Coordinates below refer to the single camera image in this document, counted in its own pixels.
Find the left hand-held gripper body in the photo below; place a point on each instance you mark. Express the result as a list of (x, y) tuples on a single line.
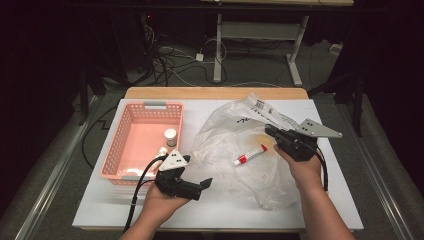
[(176, 186)]

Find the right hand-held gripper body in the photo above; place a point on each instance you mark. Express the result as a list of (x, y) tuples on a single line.
[(296, 146)]

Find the small white jar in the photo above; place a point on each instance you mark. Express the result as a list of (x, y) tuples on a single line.
[(170, 136)]

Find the red white ointment tube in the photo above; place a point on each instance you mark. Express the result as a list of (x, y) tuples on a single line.
[(250, 155)]

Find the clear smiley plastic bag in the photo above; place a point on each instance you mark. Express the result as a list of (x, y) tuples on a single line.
[(240, 180)]

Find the pink plastic basket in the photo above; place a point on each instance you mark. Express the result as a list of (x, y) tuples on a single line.
[(140, 136)]

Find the person's left hand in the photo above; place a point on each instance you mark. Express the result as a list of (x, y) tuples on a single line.
[(163, 206)]

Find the person's right hand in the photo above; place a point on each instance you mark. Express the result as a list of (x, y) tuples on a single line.
[(305, 173)]

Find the wooden table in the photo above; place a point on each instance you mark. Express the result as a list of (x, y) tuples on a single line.
[(186, 93)]

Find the white table board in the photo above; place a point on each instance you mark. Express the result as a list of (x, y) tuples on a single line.
[(110, 206)]

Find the black stand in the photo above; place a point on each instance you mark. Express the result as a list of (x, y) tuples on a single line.
[(83, 100), (357, 100)]

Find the white power adapter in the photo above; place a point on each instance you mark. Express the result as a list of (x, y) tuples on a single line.
[(199, 57)]

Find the white floor box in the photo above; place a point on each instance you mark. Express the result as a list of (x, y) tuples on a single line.
[(336, 49)]

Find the metal floor rail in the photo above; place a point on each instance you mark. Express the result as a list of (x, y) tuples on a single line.
[(380, 186), (53, 176)]

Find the white metal desk frame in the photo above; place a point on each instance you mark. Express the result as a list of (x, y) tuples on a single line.
[(218, 50)]

